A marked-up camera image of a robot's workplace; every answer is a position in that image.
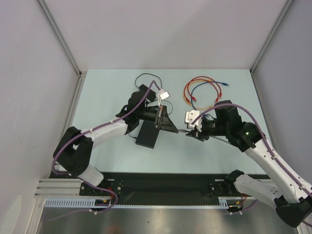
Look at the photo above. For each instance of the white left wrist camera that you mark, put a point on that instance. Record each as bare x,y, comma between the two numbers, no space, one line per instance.
162,95

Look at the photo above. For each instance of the aluminium frame post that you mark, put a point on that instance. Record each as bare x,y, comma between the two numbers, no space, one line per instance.
271,35
58,35

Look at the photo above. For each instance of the right aluminium frame post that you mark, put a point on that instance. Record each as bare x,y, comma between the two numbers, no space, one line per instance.
271,35

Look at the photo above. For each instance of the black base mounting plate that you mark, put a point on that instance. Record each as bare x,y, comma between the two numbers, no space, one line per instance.
166,189

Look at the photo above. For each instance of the left aluminium frame post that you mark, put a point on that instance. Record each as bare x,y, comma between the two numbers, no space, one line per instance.
58,35

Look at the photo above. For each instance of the aluminium front frame rail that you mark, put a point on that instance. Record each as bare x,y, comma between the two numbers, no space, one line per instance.
58,187

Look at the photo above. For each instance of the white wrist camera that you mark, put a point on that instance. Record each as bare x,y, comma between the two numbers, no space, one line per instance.
193,120
162,95

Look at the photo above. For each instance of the white slotted cable duct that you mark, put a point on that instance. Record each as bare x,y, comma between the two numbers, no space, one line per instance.
98,203

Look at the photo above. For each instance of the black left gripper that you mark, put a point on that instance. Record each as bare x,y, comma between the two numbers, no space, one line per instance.
163,122

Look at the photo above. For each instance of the black network switch box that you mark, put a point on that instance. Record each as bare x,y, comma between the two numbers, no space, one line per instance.
147,135

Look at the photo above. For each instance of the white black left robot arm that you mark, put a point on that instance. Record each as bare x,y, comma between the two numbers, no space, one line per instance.
74,150

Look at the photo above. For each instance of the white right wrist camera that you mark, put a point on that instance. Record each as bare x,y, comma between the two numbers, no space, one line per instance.
193,120

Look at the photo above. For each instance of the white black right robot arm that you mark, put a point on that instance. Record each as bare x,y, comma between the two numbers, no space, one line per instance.
290,196

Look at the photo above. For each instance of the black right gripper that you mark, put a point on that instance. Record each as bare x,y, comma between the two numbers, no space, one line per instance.
198,132

